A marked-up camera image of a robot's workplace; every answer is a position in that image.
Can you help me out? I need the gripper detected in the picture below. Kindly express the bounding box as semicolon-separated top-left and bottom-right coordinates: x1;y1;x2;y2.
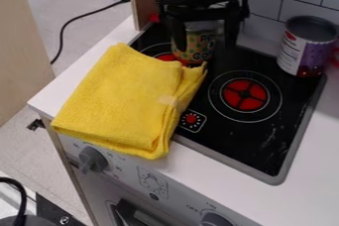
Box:
155;0;254;52

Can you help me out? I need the dotted yellow can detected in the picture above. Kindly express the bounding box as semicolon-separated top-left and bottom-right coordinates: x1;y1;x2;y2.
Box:
170;21;220;66

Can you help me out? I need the white and purple can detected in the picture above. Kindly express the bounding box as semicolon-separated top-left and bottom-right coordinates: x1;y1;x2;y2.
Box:
275;15;339;78

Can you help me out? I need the yellow cloth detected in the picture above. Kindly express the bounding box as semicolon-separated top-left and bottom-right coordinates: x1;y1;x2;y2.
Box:
49;42;210;161

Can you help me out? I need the toy stove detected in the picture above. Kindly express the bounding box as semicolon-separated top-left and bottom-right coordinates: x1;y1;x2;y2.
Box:
127;21;330;186

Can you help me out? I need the light wooden board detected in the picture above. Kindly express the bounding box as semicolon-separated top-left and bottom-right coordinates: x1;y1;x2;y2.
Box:
0;0;57;128

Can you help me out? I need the black cable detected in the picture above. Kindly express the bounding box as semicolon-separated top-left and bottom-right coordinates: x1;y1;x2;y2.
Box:
49;0;130;65

